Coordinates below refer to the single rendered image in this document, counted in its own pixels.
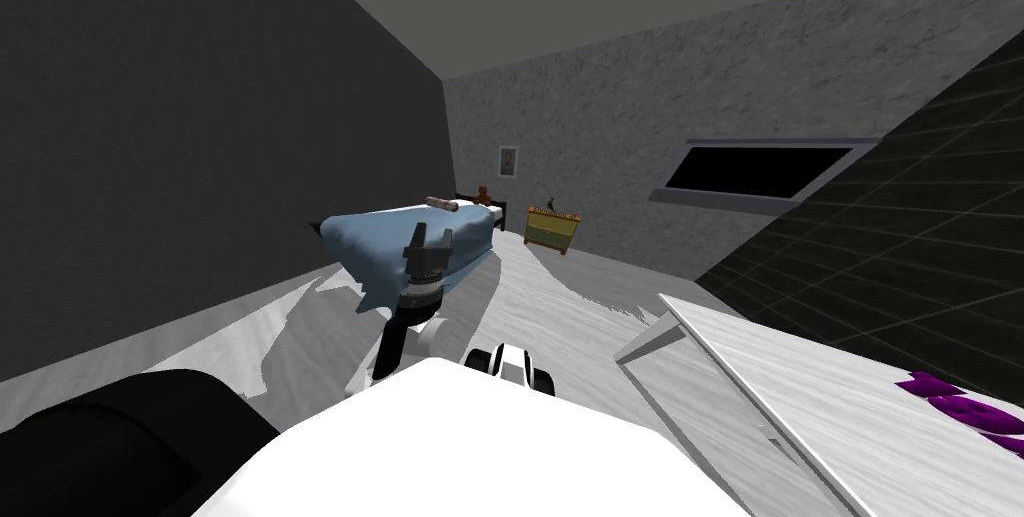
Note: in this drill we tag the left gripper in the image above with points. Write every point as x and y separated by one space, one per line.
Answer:
424 264

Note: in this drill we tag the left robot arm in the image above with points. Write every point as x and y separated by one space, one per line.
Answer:
96 445

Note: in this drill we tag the bed with blue blanket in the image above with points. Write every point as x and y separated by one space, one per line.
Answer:
400 237

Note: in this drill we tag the yellow and green chest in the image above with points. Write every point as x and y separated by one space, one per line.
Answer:
550 230

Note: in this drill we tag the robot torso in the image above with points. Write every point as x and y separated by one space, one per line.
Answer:
448 453

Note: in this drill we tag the white wooden desk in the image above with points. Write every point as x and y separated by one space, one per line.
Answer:
816 413

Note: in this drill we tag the purple flat object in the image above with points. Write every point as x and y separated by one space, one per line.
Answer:
972 411

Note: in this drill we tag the small framed wall picture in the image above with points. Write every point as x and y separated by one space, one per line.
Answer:
508 161

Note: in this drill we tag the dark window with grey frame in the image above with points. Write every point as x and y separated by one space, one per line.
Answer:
752 171

